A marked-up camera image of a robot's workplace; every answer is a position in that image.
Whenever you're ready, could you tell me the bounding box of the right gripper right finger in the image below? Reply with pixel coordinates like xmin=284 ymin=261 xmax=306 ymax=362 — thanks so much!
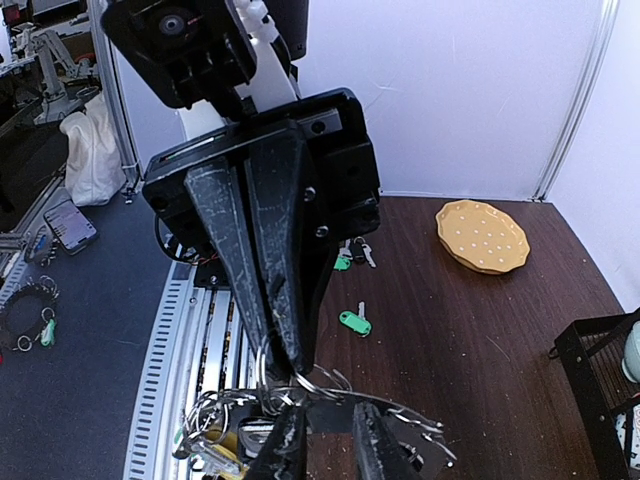
xmin=352 ymin=402 xmax=419 ymax=480

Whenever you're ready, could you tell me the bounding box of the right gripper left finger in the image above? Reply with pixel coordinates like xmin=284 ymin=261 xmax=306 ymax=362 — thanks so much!
xmin=240 ymin=405 xmax=307 ymax=479

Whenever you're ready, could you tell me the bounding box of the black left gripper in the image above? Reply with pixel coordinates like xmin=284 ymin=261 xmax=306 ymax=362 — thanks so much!
xmin=143 ymin=88 xmax=380 ymax=378

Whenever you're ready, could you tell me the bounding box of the large keyring with red handle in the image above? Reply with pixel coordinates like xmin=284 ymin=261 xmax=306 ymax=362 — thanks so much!
xmin=172 ymin=342 xmax=457 ymax=479

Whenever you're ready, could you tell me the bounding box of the green tagged single key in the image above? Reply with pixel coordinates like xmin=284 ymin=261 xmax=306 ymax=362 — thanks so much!
xmin=339 ymin=301 xmax=372 ymax=337

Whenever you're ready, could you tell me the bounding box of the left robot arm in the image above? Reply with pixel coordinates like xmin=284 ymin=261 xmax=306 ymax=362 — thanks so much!
xmin=122 ymin=1 xmax=380 ymax=378

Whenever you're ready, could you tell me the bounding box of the spare keyring on floor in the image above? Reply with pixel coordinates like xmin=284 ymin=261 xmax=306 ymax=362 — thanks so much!
xmin=1 ymin=275 xmax=60 ymax=354

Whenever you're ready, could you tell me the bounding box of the green tagged key bunch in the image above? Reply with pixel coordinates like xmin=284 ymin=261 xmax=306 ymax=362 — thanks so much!
xmin=334 ymin=236 xmax=377 ymax=272

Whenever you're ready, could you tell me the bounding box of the white plastic bag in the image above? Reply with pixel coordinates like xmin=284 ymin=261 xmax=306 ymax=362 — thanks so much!
xmin=59 ymin=93 xmax=126 ymax=207

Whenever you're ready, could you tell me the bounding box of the smartphone on floor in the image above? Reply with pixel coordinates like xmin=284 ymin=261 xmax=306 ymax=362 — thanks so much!
xmin=43 ymin=200 xmax=99 ymax=255

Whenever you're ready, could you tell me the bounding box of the pink patterned bowl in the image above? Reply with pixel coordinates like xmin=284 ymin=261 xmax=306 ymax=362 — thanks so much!
xmin=615 ymin=405 xmax=640 ymax=459

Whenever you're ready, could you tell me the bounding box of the celadon green bowl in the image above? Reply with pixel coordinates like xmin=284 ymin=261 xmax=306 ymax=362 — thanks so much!
xmin=621 ymin=322 xmax=640 ymax=383

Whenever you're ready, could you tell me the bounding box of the aluminium front rail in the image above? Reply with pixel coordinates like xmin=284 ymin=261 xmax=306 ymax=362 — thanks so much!
xmin=122 ymin=262 xmax=255 ymax=479

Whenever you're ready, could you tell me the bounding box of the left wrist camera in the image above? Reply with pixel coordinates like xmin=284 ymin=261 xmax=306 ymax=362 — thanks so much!
xmin=99 ymin=0 xmax=301 ymax=124

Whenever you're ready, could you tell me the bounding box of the black wire dish rack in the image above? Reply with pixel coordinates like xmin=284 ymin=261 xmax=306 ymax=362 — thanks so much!
xmin=548 ymin=311 xmax=639 ymax=480

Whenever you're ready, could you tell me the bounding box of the left aluminium frame post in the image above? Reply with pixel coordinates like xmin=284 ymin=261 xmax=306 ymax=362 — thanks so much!
xmin=530 ymin=0 xmax=620 ymax=203

